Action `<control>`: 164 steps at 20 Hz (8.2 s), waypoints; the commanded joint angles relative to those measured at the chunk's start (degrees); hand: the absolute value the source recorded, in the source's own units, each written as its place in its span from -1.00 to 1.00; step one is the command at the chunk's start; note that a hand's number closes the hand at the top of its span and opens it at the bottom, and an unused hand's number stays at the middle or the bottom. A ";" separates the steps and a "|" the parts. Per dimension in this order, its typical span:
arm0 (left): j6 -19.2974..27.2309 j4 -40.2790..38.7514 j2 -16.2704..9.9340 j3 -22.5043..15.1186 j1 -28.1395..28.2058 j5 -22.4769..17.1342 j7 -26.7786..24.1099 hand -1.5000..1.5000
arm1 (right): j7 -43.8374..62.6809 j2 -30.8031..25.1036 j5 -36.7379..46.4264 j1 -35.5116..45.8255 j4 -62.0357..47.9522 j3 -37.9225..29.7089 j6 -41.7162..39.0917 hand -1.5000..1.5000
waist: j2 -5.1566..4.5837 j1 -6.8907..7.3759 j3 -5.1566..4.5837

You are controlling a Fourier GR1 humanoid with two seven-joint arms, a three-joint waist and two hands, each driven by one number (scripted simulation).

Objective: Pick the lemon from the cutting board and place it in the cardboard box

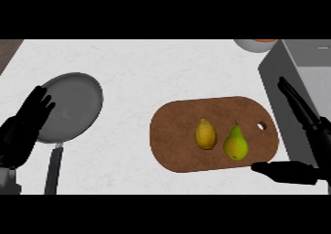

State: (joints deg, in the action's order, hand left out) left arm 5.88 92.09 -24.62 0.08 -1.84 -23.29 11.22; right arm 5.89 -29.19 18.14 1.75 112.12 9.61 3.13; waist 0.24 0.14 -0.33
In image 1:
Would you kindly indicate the white bowl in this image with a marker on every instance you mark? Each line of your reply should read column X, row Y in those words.
column 258, row 45

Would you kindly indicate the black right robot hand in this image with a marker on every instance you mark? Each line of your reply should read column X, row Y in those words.
column 321, row 137

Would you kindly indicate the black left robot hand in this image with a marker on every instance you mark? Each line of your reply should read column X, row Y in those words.
column 18, row 131

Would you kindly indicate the brown wooden cutting board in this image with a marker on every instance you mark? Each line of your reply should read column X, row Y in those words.
column 215, row 134

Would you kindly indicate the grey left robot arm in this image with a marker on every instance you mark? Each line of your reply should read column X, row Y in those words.
column 5, row 181

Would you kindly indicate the brown wooden panel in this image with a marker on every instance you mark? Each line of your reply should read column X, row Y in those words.
column 4, row 56

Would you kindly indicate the green pear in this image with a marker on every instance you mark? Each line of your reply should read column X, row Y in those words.
column 235, row 143

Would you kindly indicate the yellow lemon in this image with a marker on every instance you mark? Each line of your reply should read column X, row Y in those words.
column 206, row 134

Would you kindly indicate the grey frying pan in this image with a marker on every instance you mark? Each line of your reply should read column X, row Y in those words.
column 72, row 106

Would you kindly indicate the grey box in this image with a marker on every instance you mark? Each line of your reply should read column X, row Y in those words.
column 302, row 79

